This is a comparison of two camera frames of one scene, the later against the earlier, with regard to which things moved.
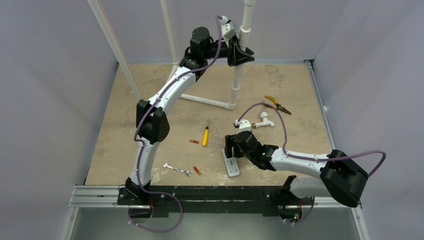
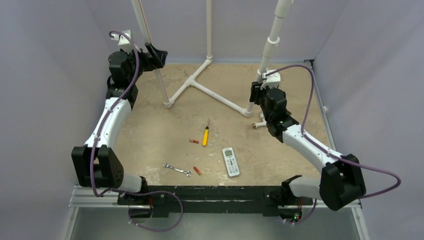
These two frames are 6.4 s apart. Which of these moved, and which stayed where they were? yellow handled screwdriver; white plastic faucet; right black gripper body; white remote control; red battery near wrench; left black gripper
Moved: left black gripper; right black gripper body
Stayed: white remote control; red battery near wrench; yellow handled screwdriver; white plastic faucet
